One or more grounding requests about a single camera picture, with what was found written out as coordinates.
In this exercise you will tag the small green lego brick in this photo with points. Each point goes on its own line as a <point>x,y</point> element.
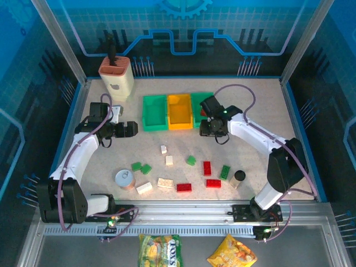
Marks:
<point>136,166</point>
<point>191,160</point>
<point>146,168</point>

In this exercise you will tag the small white lego brick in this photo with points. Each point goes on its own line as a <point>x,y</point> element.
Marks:
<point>169,160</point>
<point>163,149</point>

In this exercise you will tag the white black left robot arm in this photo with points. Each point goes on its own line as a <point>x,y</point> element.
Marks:
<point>80,155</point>

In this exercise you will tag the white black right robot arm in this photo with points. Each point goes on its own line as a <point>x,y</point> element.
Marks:
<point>250,130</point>

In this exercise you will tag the green plastic bin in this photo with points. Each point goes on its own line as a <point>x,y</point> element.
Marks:
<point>154,122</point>
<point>196,103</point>

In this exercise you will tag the yellow plastic bin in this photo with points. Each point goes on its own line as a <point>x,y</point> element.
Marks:
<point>179,114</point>

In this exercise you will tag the long green lego brick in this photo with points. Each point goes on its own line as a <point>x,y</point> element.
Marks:
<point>225,172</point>

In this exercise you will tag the tin can with pull tab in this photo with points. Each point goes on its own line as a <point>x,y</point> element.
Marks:
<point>124,178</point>

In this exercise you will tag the pink white utensil holder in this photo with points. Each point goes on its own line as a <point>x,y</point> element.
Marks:
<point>116,80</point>

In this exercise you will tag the spice jar with black lid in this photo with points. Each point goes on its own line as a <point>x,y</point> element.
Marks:
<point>237,178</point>

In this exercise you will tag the long speckled white lego brick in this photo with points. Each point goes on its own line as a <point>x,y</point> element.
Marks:
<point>165,183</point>

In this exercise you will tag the small circuit board with LED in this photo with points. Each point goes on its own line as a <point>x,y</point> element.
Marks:
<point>269,230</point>
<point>111,221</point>

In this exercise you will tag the green candy bag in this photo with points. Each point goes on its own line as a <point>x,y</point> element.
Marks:
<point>160,250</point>

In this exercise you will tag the yellow snack bag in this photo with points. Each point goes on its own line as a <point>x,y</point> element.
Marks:
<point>231,253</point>

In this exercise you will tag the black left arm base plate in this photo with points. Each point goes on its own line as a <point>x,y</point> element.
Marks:
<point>125,211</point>

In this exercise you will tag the aluminium mounting rail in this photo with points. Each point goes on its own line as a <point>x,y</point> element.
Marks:
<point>180,214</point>

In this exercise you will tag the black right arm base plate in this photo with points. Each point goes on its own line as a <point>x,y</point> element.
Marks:
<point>242,212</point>

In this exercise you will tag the aluminium frame post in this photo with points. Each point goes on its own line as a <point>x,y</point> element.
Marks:
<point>61,41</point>
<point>303,41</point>

